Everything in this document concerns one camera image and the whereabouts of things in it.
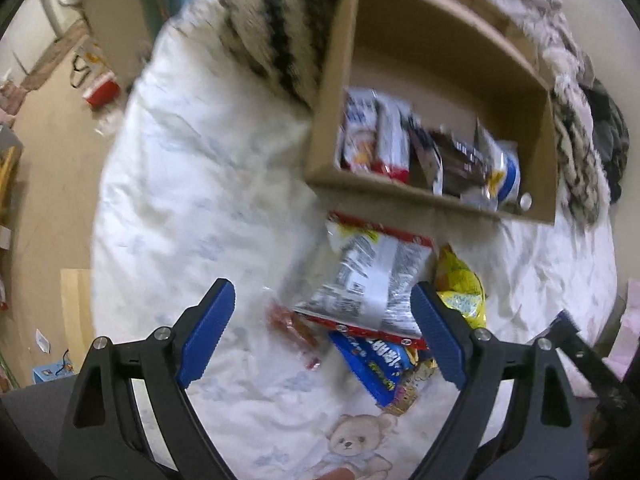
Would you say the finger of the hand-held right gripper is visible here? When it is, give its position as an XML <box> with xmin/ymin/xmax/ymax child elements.
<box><xmin>542</xmin><ymin>309</ymin><xmax>631</xmax><ymax>396</ymax></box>

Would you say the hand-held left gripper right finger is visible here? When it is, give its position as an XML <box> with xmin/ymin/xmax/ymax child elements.
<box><xmin>410</xmin><ymin>281</ymin><xmax>591</xmax><ymax>480</ymax></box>

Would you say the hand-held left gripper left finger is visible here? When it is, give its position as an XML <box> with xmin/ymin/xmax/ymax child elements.
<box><xmin>57</xmin><ymin>278</ymin><xmax>236</xmax><ymax>480</ymax></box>

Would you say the yellow snack packet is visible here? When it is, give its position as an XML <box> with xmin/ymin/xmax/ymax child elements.
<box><xmin>434</xmin><ymin>244</ymin><xmax>488</xmax><ymax>331</ymax></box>

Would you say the silver red-edged snack packet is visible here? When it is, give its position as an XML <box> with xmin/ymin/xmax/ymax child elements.
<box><xmin>292</xmin><ymin>211</ymin><xmax>436</xmax><ymax>351</ymax></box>

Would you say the dark brown snack bar packet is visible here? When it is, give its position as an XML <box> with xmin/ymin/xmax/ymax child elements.
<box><xmin>432</xmin><ymin>130</ymin><xmax>488</xmax><ymax>201</ymax></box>

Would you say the small white blue snack packet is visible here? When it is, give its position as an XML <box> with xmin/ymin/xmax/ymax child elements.
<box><xmin>410</xmin><ymin>125</ymin><xmax>446</xmax><ymax>196</ymax></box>

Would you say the blue and white snack bag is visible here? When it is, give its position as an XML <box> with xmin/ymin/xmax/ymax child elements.
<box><xmin>472</xmin><ymin>120</ymin><xmax>523</xmax><ymax>211</ymax></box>

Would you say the white and red snack packet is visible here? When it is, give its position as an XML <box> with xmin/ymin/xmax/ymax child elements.
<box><xmin>375</xmin><ymin>97</ymin><xmax>413</xmax><ymax>183</ymax></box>

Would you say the white cartoon rice cake packet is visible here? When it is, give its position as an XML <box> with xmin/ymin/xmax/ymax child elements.
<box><xmin>340</xmin><ymin>87</ymin><xmax>378</xmax><ymax>173</ymax></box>

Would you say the brown cardboard box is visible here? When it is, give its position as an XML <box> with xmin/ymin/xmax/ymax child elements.
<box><xmin>302</xmin><ymin>0</ymin><xmax>558</xmax><ymax>226</ymax></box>

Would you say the pink frilly blanket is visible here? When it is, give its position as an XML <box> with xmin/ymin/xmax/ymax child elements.
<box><xmin>607</xmin><ymin>295</ymin><xmax>640</xmax><ymax>361</ymax></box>

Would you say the colourful printed snack packet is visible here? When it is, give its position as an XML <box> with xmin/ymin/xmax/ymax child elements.
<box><xmin>387</xmin><ymin>355</ymin><xmax>446</xmax><ymax>418</ymax></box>

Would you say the red snack stick packet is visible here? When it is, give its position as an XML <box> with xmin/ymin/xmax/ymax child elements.
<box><xmin>267</xmin><ymin>302</ymin><xmax>321</xmax><ymax>371</ymax></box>

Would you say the white bear print bedsheet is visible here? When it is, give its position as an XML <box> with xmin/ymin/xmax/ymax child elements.
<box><xmin>90</xmin><ymin>10</ymin><xmax>631</xmax><ymax>480</ymax></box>

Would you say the small blue box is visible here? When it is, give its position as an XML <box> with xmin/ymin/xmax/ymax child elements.
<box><xmin>32</xmin><ymin>362</ymin><xmax>73</xmax><ymax>386</ymax></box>

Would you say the red box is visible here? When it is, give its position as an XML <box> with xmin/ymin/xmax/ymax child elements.
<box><xmin>82</xmin><ymin>74</ymin><xmax>122</xmax><ymax>108</ymax></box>

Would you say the white shopping bag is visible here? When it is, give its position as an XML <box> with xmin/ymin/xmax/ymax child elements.
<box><xmin>70</xmin><ymin>42</ymin><xmax>108</xmax><ymax>88</ymax></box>

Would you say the cream and black furry blanket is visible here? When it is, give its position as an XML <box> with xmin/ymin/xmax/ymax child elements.
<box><xmin>170</xmin><ymin>0</ymin><xmax>613</xmax><ymax>233</ymax></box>

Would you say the brown floor rug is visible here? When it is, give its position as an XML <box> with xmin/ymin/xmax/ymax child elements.
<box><xmin>22</xmin><ymin>20</ymin><xmax>91</xmax><ymax>88</ymax></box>

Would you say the beige bedside cabinet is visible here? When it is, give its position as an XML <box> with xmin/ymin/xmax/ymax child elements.
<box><xmin>80</xmin><ymin>0</ymin><xmax>153</xmax><ymax>68</ymax></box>

